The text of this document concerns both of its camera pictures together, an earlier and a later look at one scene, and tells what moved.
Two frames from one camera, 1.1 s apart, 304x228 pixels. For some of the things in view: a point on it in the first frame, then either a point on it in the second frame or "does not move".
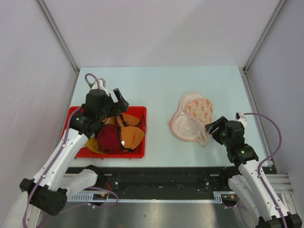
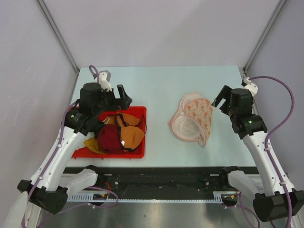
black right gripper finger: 217,136 to 224,107
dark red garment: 109,139 does not move
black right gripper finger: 216,126 to 225,93
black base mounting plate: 163,179 does not move
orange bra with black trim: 130,135 does not move
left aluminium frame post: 57,33 does not move
